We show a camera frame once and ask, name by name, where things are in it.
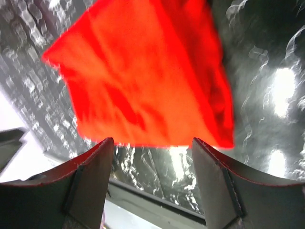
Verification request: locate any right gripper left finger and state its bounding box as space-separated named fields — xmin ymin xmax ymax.
xmin=0 ymin=137 xmax=114 ymax=229

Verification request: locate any red t-shirt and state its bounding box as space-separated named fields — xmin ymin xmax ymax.
xmin=42 ymin=0 xmax=234 ymax=148

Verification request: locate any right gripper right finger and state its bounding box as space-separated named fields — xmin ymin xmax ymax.
xmin=192 ymin=138 xmax=305 ymax=229

